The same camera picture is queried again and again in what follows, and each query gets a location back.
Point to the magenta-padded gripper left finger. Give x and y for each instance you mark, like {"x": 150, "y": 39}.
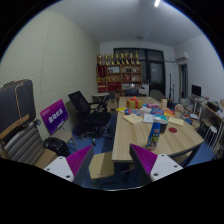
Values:
{"x": 58, "y": 166}

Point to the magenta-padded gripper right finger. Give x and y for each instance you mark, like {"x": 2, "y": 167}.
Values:
{"x": 165, "y": 166}

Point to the blue drink bottle white cap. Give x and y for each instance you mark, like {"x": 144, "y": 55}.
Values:
{"x": 153, "y": 133}

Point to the black bag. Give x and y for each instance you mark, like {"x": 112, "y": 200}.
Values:
{"x": 56, "y": 146}

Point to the flat round red coaster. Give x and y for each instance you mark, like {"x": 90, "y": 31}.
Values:
{"x": 173, "y": 130}

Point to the grey striped chair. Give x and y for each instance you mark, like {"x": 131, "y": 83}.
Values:
{"x": 21, "y": 145}

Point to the wooden chair seat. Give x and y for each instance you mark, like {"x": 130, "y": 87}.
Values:
{"x": 101, "y": 165}

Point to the cream book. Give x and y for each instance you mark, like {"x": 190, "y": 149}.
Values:
{"x": 132, "y": 119}
{"x": 176, "y": 121}

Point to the purple sign board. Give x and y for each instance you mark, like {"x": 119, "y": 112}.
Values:
{"x": 54, "y": 116}

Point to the white book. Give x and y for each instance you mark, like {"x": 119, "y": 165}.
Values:
{"x": 148, "y": 118}

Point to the white round stool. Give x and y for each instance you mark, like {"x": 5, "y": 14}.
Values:
{"x": 210, "y": 131}

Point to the pink flowers in white pot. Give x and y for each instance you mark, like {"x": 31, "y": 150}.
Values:
{"x": 179, "y": 109}

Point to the small cardboard box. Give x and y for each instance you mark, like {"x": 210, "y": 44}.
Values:
{"x": 164, "y": 104}

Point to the black office chair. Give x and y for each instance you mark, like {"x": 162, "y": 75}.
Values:
{"x": 81, "y": 106}

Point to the yellow gift box red ribbon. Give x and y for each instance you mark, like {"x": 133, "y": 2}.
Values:
{"x": 134, "y": 104}

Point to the wooden side desk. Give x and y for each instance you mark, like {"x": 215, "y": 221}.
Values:
{"x": 213, "y": 113}

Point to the black suitcase brown trim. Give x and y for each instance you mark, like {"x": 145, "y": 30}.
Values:
{"x": 16, "y": 103}

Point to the black computer monitor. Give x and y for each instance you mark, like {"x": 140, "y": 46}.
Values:
{"x": 196, "y": 90}

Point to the small round table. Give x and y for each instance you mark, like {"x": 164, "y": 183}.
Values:
{"x": 100, "y": 95}

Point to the black glass double door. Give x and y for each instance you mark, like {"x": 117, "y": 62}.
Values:
{"x": 155, "y": 73}

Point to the wooden shelf unit with trophies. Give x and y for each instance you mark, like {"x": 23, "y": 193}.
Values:
{"x": 115, "y": 78}

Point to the ceiling light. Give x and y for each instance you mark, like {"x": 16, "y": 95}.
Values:
{"x": 157, "y": 3}

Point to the white wall air conditioner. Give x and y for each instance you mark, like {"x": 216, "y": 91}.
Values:
{"x": 182, "y": 56}

